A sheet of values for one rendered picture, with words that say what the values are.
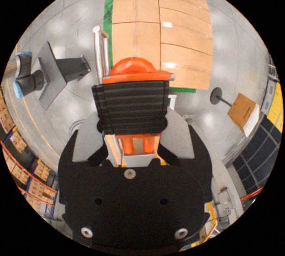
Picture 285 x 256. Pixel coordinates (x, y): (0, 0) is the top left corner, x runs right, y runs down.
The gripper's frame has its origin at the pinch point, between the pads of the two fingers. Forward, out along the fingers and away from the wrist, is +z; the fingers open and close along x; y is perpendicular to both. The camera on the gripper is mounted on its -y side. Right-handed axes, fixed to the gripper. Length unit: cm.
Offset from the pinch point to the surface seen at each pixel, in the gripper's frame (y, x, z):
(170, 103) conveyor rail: 29, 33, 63
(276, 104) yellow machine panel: -16, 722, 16
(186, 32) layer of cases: -41, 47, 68
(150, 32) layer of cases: -34, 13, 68
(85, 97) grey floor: 38, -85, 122
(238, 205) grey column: 91, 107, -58
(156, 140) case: 38.3, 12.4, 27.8
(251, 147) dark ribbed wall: 466, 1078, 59
